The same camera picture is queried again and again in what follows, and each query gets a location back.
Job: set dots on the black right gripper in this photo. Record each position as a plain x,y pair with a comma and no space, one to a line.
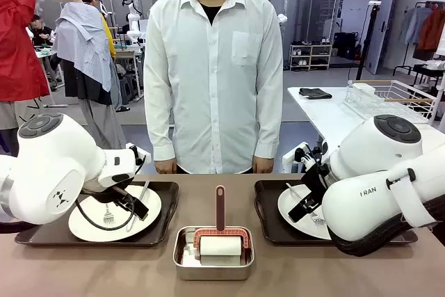
314,182

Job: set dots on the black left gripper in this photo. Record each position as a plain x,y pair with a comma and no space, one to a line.
107,195

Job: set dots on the dark brown serving tray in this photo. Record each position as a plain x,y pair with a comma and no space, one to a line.
266,213
163,206

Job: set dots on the pink lint roller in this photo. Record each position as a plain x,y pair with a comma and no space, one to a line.
219,206

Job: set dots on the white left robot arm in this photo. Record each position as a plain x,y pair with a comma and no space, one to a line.
52,158

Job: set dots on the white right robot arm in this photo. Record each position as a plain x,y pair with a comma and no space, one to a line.
365,199

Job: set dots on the left forearm in white sleeve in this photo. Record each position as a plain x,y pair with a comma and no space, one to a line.
269,130

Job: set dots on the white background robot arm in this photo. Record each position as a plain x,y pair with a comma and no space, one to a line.
133,18

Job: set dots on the right forearm in white sleeve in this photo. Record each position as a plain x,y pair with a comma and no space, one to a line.
160,130

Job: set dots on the person's right hand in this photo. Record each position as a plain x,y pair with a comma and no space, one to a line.
166,166

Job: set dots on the person's left hand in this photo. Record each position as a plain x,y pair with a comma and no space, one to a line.
264,165

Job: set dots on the white round plate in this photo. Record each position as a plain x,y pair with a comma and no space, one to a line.
288,199
94,227

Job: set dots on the silver knife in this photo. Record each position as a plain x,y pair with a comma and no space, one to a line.
293,191
144,191

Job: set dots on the silver fork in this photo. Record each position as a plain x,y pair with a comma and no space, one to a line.
109,218
318,220

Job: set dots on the stainless steel rectangular container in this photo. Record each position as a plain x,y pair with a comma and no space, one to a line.
208,272

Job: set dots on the white side table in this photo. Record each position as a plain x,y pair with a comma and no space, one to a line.
323,116

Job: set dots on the black folded cloth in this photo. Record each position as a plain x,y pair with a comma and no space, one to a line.
314,93

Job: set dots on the grey plastic stool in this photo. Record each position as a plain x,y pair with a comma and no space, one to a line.
127,88

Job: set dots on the white shoe rack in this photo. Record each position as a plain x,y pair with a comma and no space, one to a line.
309,57

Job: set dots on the person in white shirt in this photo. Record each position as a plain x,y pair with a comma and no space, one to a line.
212,67

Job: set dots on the black bag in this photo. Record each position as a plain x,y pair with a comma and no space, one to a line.
346,45

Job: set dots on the person in yellow jacket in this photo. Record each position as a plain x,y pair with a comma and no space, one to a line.
108,36

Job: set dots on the seated person in black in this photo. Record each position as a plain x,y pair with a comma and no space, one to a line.
40,31

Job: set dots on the grey blue hanging garment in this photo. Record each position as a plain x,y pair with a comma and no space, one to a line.
413,25

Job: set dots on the orange hanging garment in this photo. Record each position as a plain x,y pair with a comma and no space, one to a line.
432,29

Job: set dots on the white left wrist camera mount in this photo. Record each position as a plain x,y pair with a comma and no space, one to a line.
139,154

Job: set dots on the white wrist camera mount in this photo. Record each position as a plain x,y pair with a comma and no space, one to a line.
295,152
139,154

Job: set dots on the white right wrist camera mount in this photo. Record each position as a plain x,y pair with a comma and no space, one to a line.
295,152

